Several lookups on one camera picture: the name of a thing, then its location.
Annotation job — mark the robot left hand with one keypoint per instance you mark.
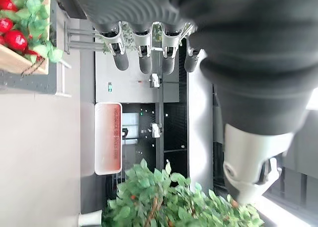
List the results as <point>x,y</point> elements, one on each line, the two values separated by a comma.
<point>223,38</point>

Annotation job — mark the wooden fruit basket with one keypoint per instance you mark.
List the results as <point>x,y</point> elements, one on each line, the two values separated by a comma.
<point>15,59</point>

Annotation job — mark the white door lock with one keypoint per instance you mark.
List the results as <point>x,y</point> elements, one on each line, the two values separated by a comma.
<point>156,130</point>
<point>155,80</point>

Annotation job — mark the black glass door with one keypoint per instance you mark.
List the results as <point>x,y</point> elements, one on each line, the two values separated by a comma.
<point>174,137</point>

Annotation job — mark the green exit sign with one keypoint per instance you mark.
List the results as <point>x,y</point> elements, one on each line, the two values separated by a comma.
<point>110,87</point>

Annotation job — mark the green leafy potted plant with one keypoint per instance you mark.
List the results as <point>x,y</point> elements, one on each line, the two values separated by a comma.
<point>161,199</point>

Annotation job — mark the green leaf garland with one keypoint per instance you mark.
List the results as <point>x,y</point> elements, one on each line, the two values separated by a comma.
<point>37,21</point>

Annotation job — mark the white plant pot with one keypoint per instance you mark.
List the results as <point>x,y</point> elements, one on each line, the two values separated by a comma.
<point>90,218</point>

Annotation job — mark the grey metal rail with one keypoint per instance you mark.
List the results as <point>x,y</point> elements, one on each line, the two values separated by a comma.
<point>82,38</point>

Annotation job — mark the red sign with white frame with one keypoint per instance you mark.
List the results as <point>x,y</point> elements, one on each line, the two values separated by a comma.
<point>108,137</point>

